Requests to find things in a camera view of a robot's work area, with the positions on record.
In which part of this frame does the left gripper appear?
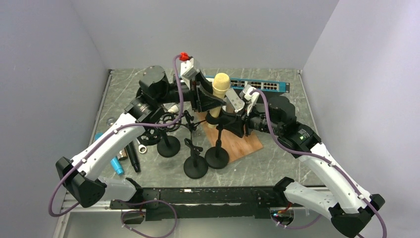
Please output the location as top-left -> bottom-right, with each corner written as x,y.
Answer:
156,69 -> 227,113

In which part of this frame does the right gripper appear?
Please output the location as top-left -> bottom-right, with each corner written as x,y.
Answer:
224,101 -> 283,137

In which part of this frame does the yellow foam microphone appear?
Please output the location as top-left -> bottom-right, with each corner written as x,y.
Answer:
209,73 -> 230,118

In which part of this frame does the tripod shock mount stand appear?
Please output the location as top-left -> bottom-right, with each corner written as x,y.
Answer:
159,110 -> 205,132

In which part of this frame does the clip desk mic stand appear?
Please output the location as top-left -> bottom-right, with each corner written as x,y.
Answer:
183,138 -> 209,179

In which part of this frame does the shock mount desk stand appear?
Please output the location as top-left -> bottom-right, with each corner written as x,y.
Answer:
137,127 -> 181,158

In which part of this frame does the black handheld microphone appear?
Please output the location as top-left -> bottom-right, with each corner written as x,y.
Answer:
125,141 -> 141,173

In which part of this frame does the silver mesh glitter microphone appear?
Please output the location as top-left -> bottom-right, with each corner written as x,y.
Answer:
106,117 -> 128,161

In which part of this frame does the blue foam microphone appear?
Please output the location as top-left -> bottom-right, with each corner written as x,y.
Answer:
95,132 -> 125,176

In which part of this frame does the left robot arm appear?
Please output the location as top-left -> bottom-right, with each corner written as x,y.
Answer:
55,65 -> 225,208

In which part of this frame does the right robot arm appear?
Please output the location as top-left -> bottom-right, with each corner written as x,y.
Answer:
220,92 -> 385,238

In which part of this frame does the wooden board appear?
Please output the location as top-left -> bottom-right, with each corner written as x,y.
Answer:
201,122 -> 263,163

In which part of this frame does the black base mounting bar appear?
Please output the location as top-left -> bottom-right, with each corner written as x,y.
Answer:
109,186 -> 289,221

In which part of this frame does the white hinged bracket fixture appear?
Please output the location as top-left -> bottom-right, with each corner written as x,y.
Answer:
223,88 -> 245,113

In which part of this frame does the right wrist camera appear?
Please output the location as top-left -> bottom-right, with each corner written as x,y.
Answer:
239,85 -> 259,116

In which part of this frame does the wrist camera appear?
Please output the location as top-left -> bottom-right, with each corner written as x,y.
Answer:
239,85 -> 259,116
179,52 -> 200,84

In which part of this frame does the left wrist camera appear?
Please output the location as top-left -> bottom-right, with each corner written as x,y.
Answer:
179,52 -> 200,84

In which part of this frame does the blue network switch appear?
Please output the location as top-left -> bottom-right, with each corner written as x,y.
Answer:
205,76 -> 290,94

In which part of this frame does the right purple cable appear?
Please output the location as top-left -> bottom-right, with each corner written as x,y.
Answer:
250,89 -> 387,238

